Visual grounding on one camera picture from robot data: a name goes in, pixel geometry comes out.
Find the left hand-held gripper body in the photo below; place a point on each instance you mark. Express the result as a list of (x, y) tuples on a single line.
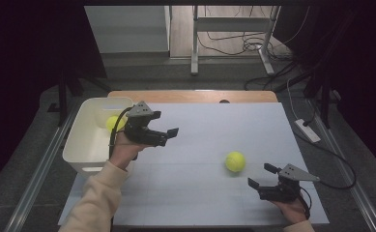
[(142, 129)]

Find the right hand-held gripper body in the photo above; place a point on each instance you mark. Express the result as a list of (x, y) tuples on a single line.
[(285, 187)]

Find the yellow tennis ball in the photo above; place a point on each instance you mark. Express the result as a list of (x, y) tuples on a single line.
[(235, 161), (110, 122)]

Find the white plastic bin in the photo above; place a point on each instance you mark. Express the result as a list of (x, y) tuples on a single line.
[(85, 141)]

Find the person's right hand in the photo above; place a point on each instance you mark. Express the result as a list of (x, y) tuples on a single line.
[(293, 211)]

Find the person's left hand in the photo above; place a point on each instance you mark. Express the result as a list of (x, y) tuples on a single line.
[(124, 151)]

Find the wooden table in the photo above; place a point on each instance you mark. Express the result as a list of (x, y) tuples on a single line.
[(192, 96)]

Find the white power strip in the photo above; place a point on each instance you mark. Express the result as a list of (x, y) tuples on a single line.
[(309, 132)]

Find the white table cover sheet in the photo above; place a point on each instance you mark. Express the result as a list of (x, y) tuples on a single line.
[(192, 193)]

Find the white metal stand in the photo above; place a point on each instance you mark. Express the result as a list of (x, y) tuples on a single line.
[(194, 45)]

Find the black stand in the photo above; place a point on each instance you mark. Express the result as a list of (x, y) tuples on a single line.
[(63, 93), (324, 80)]

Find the white cabinet panel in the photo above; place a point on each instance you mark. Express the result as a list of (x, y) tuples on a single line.
[(127, 29)]

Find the dark curtain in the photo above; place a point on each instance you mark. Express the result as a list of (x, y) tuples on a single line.
[(21, 64), (366, 80)]

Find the metal floor rail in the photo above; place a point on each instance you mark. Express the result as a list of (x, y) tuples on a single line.
[(353, 190), (40, 167)]

